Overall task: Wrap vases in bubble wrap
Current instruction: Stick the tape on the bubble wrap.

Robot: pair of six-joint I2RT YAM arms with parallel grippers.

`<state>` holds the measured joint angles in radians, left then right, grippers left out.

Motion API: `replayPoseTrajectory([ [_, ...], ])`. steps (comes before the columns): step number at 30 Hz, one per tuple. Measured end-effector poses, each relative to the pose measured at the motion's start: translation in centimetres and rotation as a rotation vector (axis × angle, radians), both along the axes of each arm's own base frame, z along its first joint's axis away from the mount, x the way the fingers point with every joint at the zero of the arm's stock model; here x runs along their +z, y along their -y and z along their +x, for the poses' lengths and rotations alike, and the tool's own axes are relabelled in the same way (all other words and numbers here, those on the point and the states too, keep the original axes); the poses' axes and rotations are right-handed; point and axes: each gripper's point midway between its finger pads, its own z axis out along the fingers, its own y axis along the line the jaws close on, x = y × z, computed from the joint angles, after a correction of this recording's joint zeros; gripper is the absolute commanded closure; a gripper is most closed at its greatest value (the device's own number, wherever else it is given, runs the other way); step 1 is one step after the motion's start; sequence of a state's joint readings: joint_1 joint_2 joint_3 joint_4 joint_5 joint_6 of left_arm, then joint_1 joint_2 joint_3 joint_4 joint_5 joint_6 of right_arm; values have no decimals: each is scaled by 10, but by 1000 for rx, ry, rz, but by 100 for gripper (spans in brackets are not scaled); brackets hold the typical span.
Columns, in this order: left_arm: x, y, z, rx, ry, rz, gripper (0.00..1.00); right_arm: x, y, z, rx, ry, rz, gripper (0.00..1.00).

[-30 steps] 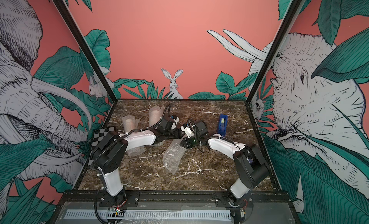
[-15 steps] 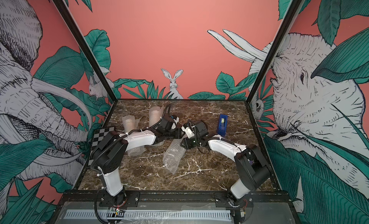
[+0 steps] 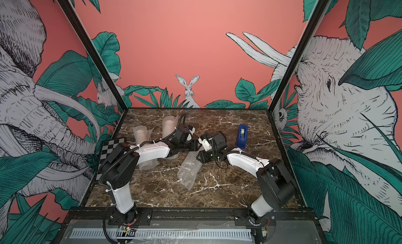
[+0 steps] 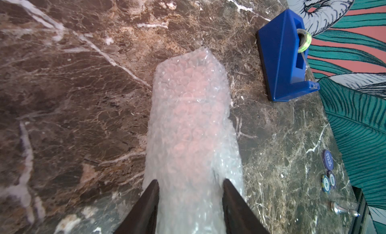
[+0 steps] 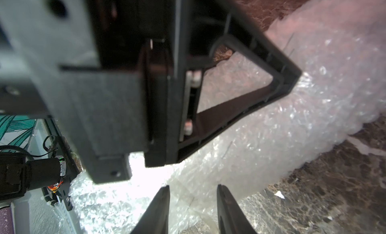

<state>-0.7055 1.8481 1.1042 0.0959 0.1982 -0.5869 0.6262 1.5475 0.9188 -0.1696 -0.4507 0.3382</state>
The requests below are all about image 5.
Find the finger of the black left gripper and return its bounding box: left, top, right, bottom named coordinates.
left=175, top=0, right=302, bottom=163

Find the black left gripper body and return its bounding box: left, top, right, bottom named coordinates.
left=1, top=0, right=192, bottom=183

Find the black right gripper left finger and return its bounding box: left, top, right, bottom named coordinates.
left=131, top=185, right=170, bottom=234

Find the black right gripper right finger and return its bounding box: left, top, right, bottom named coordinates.
left=217, top=184, right=256, bottom=234

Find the bubble wrap sheet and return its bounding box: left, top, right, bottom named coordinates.
left=71, top=0, right=386, bottom=234

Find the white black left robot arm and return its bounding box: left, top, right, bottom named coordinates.
left=1, top=0, right=302, bottom=201

